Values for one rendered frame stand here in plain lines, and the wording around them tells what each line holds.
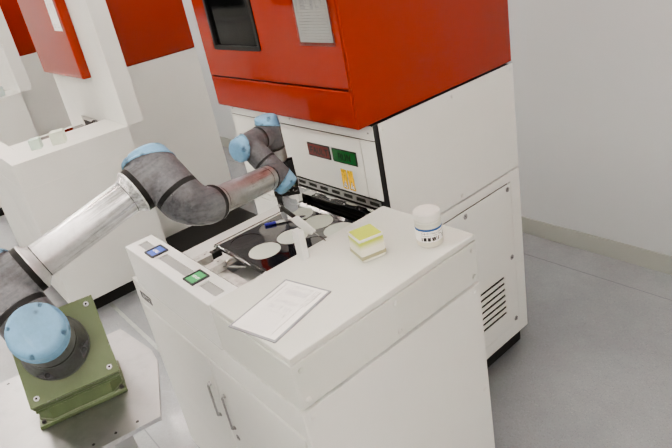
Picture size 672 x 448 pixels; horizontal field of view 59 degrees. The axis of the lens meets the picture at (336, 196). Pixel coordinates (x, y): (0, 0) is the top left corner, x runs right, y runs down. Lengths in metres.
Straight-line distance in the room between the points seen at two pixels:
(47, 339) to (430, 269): 0.87
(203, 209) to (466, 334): 0.79
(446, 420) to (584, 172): 1.76
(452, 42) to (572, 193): 1.54
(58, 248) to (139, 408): 0.42
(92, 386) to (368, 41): 1.13
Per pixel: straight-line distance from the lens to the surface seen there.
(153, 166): 1.47
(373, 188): 1.84
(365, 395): 1.50
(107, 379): 1.60
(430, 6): 1.89
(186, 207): 1.45
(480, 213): 2.23
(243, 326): 1.42
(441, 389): 1.73
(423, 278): 1.50
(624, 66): 2.95
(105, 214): 1.46
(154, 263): 1.85
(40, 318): 1.40
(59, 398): 1.61
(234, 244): 1.95
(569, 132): 3.18
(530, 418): 2.46
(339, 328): 1.35
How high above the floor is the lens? 1.75
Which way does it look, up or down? 24 degrees down
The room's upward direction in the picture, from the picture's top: 11 degrees counter-clockwise
